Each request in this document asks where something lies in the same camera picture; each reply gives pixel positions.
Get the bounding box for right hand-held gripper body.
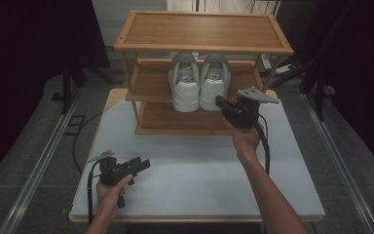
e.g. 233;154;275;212
222;86;281;130

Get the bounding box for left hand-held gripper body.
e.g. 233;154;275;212
88;149;137;210

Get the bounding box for white sneaker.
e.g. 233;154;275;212
168;51;202;113
199;52;233;112

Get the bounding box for wooden three-tier shoe rack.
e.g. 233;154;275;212
113;9;295;137

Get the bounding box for person's left hand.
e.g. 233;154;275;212
95;174;134;218

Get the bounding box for person's right hand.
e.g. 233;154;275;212
224;117;263;161

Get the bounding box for white power strip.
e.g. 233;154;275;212
261;54;296;75

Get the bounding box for black stand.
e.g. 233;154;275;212
269;48;337;122
50;61;125;115

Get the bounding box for white cabinet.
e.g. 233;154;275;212
166;0;281;17

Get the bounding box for dark curtain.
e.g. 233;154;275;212
0;0;112;191
274;0;374;183

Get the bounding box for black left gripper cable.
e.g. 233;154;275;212
87;159;104;226

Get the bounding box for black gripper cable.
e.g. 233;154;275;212
253;113;272;176
87;159;104;226

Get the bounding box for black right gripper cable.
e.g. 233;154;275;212
253;113;272;176

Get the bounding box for black floor cable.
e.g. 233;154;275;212
71;111;103;174

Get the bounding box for metal floor rail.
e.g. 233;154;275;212
0;92;83;234
300;92;374;234

